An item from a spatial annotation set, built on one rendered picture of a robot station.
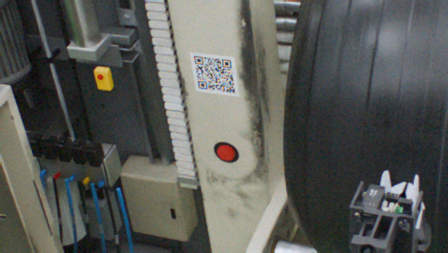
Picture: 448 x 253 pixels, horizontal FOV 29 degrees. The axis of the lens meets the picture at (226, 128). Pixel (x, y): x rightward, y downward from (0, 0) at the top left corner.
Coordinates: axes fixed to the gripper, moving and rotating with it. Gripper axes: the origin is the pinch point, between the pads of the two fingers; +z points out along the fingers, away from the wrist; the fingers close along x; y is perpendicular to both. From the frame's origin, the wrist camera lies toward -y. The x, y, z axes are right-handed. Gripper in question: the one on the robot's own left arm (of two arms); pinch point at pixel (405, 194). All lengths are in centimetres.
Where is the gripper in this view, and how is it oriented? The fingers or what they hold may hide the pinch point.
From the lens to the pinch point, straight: 110.7
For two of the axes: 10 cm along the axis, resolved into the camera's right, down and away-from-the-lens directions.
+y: -0.7, -8.6, -5.1
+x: -9.3, -1.3, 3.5
